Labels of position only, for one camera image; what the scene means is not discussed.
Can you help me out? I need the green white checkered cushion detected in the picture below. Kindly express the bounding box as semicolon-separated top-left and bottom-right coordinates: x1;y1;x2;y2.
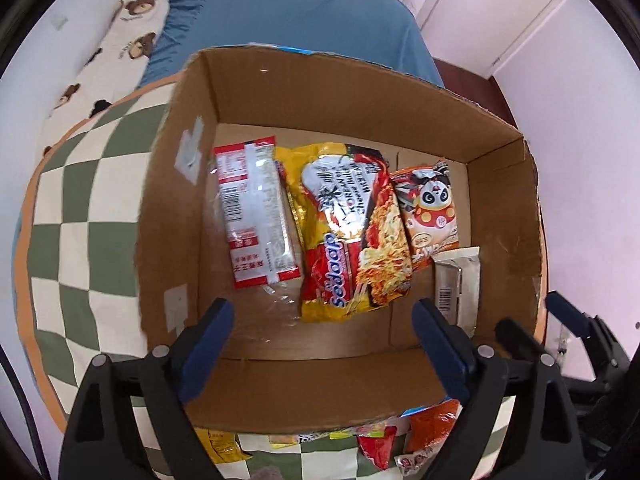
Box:
13;71;548;480

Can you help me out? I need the small yellow snack packet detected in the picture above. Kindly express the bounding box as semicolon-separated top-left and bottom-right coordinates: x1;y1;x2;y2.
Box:
195;428;252;464

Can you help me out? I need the blue bed sheet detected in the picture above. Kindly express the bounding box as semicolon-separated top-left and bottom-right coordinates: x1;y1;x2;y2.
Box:
141;0;442;86

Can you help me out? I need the orange chip bag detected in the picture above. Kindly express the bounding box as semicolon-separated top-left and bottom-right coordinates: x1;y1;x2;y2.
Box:
405;399;462;453

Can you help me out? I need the white door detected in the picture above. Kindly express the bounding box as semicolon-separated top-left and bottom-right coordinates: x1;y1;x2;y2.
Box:
418;0;565;79

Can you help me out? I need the orange panda snack packet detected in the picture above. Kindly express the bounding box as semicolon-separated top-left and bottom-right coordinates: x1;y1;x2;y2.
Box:
392;160;459;271

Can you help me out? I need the bear print pillow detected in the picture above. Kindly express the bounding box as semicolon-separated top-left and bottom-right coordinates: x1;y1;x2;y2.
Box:
37;0;169;154

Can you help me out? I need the red triangular snack packet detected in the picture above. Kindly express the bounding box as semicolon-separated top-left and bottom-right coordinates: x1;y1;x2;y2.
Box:
357;426;397;470

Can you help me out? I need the pink white small packet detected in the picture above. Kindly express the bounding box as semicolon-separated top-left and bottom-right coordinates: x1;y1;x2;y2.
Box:
395;448;439;478

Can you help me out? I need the yellow Sedaap noodle packet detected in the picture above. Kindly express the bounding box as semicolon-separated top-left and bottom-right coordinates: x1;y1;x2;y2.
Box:
274;142;412;322

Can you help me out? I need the red white snack packet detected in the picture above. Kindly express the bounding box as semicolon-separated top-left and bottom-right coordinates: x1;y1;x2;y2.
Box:
214;136;302;288

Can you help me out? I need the beige silver snack packet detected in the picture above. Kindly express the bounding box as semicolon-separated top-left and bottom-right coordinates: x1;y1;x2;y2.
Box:
433;247;480;338

